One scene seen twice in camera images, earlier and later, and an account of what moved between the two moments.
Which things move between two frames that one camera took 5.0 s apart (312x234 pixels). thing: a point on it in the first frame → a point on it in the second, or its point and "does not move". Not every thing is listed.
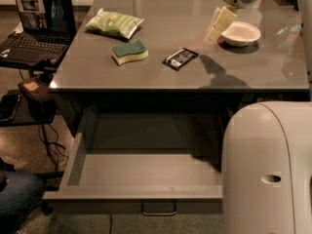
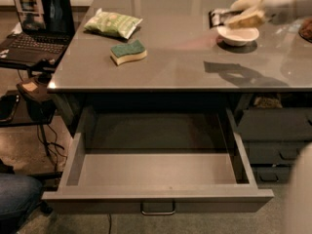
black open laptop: [49, 28] does not move
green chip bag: [113, 22] does not move
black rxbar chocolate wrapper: [182, 58] → [217, 16]
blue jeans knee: [20, 195] does not move
